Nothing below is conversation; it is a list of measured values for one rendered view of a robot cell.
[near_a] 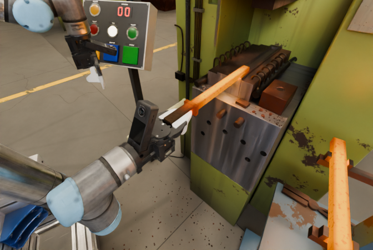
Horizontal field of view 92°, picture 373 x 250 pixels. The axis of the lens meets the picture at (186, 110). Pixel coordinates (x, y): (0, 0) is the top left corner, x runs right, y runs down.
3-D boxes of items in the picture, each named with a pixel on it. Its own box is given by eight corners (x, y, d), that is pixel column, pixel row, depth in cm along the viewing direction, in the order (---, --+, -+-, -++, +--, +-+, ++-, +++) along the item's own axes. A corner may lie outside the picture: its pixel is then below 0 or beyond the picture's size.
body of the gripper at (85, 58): (76, 64, 72) (64, 32, 65) (99, 59, 75) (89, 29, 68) (78, 71, 67) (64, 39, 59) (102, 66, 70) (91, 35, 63)
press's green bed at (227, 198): (233, 227, 117) (250, 193, 87) (189, 189, 136) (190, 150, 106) (268, 169, 149) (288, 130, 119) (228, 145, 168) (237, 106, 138)
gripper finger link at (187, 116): (190, 122, 55) (167, 138, 50) (191, 107, 51) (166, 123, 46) (198, 127, 53) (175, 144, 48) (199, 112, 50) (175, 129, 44)
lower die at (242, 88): (248, 101, 69) (253, 83, 64) (206, 84, 79) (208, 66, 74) (286, 65, 93) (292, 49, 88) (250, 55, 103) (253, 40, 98)
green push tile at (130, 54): (136, 65, 79) (138, 47, 78) (122, 63, 81) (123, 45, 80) (139, 65, 81) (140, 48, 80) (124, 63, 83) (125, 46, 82)
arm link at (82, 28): (86, 16, 65) (88, 21, 60) (90, 30, 68) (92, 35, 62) (62, 19, 62) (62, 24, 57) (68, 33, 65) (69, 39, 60)
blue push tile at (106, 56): (116, 62, 82) (117, 45, 80) (102, 60, 83) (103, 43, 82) (119, 62, 84) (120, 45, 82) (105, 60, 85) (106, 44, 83)
